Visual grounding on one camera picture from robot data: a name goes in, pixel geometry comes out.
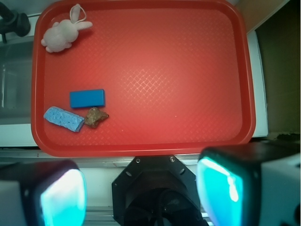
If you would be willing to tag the brown rock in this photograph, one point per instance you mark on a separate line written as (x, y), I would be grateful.
(94, 117)

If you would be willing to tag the light blue sponge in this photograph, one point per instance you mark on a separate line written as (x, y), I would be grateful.
(63, 118)

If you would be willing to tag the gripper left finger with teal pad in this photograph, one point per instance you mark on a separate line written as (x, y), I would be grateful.
(50, 193)

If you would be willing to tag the blue rectangular block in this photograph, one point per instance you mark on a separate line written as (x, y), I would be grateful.
(87, 98)

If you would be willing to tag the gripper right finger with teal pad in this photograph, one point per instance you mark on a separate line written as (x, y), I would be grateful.
(255, 184)

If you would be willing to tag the pink plush bunny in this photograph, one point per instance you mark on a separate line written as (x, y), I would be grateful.
(62, 34)

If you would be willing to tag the black clamp knob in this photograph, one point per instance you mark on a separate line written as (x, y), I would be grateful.
(12, 21)

